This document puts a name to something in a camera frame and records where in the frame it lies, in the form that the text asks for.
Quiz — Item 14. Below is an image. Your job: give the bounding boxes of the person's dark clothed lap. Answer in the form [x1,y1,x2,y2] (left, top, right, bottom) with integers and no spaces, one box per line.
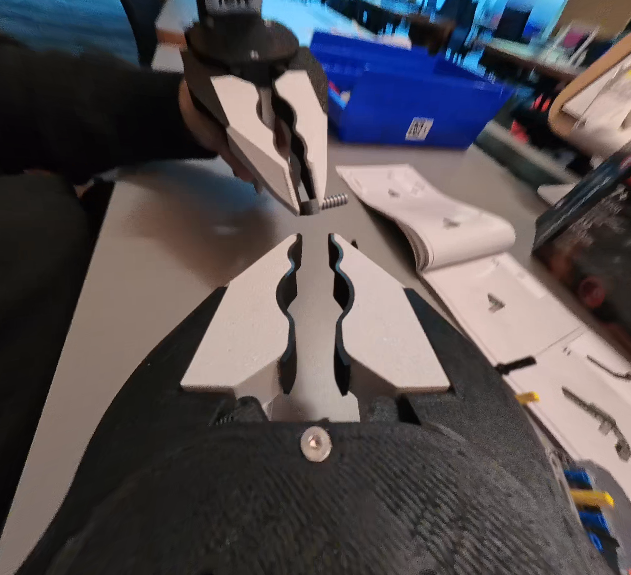
[0,170,116,531]

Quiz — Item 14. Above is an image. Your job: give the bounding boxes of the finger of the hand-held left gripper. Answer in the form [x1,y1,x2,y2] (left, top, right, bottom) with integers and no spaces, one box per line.
[211,75,310,217]
[272,69,329,200]

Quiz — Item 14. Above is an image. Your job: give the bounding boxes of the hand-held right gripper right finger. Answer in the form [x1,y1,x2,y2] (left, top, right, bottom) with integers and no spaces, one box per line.
[329,234,452,420]

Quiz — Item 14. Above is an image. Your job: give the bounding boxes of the dark printed toy box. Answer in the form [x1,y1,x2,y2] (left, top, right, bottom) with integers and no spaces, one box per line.
[531,145,631,341]

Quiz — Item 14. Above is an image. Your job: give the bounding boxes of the small grey spring part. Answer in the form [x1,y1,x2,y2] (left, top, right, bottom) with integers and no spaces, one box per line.
[300,194,349,216]

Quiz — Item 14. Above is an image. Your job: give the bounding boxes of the person's left hand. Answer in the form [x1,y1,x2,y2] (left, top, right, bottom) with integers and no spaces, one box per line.
[178,81,260,194]

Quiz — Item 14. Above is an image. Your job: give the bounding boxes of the person's left forearm black sleeve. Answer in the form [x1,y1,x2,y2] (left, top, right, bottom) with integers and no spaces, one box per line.
[0,35,220,187]

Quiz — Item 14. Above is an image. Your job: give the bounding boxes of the open white instruction booklet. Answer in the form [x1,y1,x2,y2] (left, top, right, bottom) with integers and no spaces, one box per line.
[335,163,631,489]

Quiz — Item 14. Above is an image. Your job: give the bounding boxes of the blue and yellow bricks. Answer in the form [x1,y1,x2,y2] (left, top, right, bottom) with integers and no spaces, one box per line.
[542,437,623,575]

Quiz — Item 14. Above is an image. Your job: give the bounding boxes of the blue plastic bin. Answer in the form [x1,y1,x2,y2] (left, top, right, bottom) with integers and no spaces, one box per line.
[310,31,517,150]

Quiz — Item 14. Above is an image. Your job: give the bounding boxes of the small black toy pin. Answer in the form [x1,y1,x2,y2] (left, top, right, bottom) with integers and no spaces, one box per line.
[495,356,537,375]

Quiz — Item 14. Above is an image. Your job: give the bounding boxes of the cardboard board with instruction sheet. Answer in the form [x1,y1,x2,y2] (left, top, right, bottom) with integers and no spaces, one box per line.
[547,40,631,158]

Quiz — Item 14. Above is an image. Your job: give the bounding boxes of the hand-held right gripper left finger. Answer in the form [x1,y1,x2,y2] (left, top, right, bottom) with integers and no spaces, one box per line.
[181,234,302,420]

